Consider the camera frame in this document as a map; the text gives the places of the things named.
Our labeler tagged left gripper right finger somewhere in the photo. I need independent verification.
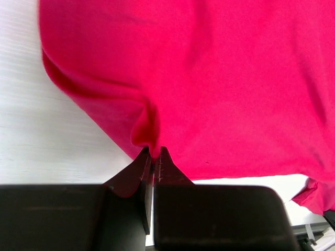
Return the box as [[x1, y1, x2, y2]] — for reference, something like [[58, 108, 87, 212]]
[[153, 147, 299, 250]]

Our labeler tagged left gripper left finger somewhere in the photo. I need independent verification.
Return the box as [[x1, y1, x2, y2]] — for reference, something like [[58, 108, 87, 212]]
[[1, 149, 152, 250]]

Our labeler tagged magenta t shirt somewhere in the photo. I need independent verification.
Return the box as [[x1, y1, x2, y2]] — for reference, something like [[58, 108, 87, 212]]
[[39, 1, 334, 214]]

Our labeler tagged aluminium table rail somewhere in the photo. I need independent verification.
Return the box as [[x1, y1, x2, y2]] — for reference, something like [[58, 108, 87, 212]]
[[292, 222, 331, 241]]

